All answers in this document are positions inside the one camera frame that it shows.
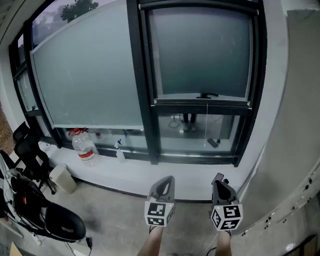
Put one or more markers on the small black round object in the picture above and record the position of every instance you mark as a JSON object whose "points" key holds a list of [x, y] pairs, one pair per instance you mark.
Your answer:
{"points": [[226, 181]]}

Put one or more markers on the white trash bin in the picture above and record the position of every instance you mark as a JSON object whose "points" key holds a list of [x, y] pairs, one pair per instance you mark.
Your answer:
{"points": [[62, 178]]}

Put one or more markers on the grey roller window blind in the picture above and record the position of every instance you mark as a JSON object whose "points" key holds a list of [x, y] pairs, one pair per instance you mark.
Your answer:
{"points": [[200, 50]]}

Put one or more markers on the clear blue-nozzle spray bottle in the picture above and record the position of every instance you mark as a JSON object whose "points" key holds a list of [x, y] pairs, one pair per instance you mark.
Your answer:
{"points": [[120, 153]]}

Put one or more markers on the white perforated panel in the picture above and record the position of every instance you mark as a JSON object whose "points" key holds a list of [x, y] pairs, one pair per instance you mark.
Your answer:
{"points": [[282, 205]]}

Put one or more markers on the large red-capped water bottle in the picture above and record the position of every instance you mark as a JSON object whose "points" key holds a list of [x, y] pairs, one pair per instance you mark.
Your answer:
{"points": [[83, 147]]}

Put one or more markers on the tree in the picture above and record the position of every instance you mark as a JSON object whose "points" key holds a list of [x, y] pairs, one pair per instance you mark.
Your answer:
{"points": [[77, 10]]}

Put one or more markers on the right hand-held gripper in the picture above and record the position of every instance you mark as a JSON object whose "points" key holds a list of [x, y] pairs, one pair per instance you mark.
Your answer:
{"points": [[227, 216]]}

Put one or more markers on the black mesh office chair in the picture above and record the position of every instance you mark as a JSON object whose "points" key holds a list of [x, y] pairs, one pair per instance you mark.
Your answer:
{"points": [[27, 147]]}

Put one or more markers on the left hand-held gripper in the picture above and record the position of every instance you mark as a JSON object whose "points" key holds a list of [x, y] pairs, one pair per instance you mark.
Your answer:
{"points": [[156, 212]]}

